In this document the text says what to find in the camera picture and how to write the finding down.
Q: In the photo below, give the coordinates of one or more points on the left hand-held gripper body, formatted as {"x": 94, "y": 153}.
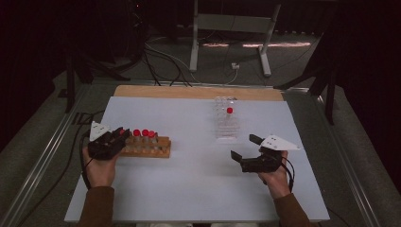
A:
{"x": 102, "y": 146}

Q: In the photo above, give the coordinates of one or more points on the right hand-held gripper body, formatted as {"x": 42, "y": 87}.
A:
{"x": 261, "y": 162}

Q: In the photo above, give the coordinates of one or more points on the red-capped test tube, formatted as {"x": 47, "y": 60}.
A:
{"x": 145, "y": 132}
{"x": 136, "y": 132}
{"x": 230, "y": 110}
{"x": 152, "y": 134}
{"x": 122, "y": 131}

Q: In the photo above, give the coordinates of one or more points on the clear plastic test tube rack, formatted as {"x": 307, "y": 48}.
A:
{"x": 225, "y": 130}

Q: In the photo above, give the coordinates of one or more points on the wooden test tube rack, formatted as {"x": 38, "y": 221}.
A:
{"x": 151, "y": 148}

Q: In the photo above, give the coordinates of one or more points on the person's left hand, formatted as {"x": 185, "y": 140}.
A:
{"x": 101, "y": 171}

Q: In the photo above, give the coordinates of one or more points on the person's right hand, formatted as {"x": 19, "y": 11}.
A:
{"x": 277, "y": 183}

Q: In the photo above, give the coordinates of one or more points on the white board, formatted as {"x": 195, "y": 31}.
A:
{"x": 195, "y": 179}

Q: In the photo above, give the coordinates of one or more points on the black tripod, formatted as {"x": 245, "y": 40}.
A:
{"x": 329, "y": 94}
{"x": 71, "y": 82}

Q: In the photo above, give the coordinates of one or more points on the white plug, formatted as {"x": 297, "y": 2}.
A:
{"x": 235, "y": 66}

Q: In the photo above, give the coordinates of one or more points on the grey metal stand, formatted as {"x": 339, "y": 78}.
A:
{"x": 233, "y": 23}

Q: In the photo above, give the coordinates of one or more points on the aluminium floor rail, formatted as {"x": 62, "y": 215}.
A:
{"x": 350, "y": 167}
{"x": 47, "y": 157}

